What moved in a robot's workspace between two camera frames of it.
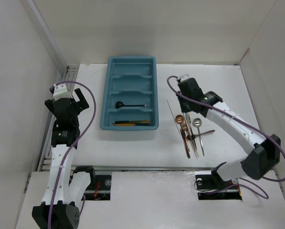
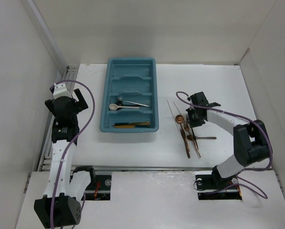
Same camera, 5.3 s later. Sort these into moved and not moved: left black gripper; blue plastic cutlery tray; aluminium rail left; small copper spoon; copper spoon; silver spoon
Moved: silver spoon; small copper spoon
Not moved: copper spoon; left black gripper; blue plastic cutlery tray; aluminium rail left
